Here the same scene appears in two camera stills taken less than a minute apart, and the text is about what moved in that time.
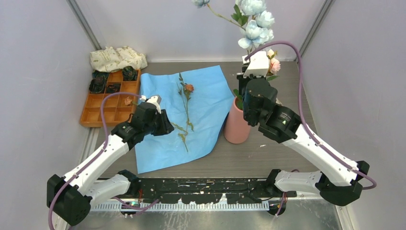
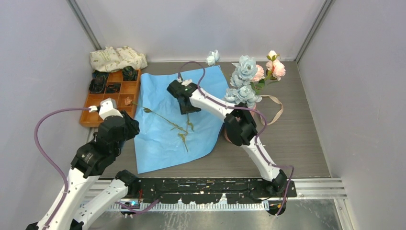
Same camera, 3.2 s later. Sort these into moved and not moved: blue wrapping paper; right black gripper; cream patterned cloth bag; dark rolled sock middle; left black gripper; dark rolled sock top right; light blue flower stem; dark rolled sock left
Moved: left black gripper; right black gripper; light blue flower stem
Not moved: dark rolled sock left; dark rolled sock middle; dark rolled sock top right; cream patterned cloth bag; blue wrapping paper
